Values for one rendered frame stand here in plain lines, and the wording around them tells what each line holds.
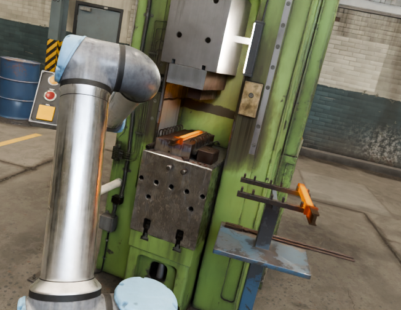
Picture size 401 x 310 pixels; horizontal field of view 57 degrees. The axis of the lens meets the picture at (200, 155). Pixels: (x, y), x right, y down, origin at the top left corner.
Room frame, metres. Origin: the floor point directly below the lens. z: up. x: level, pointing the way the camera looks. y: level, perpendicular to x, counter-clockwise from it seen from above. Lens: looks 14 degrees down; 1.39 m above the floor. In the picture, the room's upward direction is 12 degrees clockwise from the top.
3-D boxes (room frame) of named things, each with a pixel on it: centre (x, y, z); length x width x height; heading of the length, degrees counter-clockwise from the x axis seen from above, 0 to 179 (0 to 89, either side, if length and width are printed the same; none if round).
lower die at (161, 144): (2.05, 0.09, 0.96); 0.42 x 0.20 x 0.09; 164
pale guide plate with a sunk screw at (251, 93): (1.88, -0.19, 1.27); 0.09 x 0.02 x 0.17; 74
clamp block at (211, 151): (1.85, -0.04, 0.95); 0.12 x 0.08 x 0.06; 164
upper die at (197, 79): (2.05, 0.09, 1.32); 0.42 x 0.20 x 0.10; 164
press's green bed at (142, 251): (2.04, 0.04, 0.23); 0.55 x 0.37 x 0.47; 164
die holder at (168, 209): (2.04, 0.04, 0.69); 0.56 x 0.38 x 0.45; 164
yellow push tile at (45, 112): (1.77, 0.79, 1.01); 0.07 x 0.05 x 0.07; 99
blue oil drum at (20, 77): (5.74, 3.03, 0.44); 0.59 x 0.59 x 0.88
